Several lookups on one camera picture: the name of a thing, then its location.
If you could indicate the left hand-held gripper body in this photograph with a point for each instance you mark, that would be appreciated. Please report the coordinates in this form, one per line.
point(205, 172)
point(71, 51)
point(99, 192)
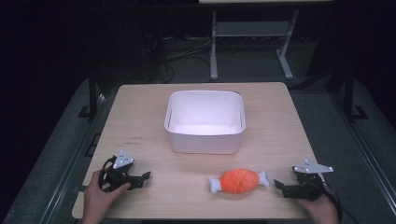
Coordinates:
point(120, 174)

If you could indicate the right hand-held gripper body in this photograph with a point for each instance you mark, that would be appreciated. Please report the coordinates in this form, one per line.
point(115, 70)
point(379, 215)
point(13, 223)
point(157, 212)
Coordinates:
point(306, 185)

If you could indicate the orange plush meat toy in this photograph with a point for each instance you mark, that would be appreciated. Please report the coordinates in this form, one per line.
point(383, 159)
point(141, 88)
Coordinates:
point(239, 181)

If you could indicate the white plastic bin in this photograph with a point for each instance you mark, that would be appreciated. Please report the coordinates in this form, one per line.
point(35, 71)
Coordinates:
point(205, 124)

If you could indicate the person's right hand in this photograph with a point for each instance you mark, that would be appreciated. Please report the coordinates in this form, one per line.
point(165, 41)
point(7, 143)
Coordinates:
point(320, 210)

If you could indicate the person's left hand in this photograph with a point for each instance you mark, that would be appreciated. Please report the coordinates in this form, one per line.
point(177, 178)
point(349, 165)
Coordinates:
point(98, 199)

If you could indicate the black metal stand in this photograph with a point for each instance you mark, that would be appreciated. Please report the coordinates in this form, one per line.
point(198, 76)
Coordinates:
point(92, 93)
point(349, 96)

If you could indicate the white metal table frame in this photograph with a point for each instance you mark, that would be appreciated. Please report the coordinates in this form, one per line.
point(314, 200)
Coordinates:
point(249, 29)

